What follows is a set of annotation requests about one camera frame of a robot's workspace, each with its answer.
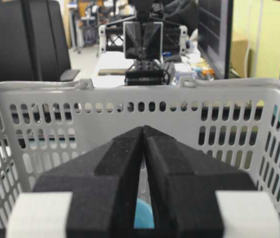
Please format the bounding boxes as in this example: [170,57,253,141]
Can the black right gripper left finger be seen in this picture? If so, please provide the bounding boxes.
[5,127,143,238]

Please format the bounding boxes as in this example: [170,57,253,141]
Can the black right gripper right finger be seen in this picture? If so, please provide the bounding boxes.
[143,125,280,238]

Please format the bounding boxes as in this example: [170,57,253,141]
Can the black and white opposite gripper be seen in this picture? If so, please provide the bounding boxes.
[99,0,188,86]

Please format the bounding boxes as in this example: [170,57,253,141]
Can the blue dustpan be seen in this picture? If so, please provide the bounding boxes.
[134,198,155,229]

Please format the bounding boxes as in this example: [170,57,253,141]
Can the grey plastic shopping basket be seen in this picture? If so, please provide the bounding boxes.
[0,79,280,238]

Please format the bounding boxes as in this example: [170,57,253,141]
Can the black computer monitor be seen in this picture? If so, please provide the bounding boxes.
[197,0,233,79]

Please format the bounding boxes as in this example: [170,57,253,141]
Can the cardboard box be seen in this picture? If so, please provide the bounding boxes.
[230,31,249,78]

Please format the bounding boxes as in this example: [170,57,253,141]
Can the black office chair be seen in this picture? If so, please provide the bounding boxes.
[0,0,79,82]

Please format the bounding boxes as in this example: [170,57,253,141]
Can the grey basket handle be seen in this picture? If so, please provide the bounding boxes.
[0,79,95,92]

